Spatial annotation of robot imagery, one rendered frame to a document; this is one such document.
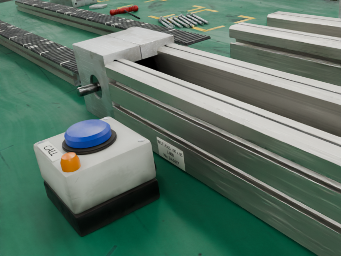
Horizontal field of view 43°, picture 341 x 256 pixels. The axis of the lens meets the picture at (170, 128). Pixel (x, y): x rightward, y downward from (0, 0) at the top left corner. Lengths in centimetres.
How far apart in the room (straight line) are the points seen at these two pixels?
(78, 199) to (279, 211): 15
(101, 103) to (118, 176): 21
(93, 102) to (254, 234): 31
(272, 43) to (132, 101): 19
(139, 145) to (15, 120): 31
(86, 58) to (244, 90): 22
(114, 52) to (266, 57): 19
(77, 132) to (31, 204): 10
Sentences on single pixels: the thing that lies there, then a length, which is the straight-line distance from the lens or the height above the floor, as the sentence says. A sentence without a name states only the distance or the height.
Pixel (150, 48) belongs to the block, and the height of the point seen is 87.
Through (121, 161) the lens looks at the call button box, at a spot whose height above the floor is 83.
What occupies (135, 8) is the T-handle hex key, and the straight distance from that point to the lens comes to 126.
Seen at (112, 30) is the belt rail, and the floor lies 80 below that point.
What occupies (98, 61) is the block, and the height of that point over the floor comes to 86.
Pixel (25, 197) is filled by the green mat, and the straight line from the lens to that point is 45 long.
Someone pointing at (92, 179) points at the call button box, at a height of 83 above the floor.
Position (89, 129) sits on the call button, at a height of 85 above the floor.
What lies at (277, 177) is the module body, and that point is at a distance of 32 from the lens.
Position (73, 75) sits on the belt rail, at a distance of 73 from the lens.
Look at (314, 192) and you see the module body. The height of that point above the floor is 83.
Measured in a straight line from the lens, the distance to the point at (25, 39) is 97.
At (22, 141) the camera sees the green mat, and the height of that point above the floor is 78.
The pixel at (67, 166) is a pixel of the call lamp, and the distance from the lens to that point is 34.
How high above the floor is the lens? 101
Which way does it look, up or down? 26 degrees down
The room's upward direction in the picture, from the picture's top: 8 degrees counter-clockwise
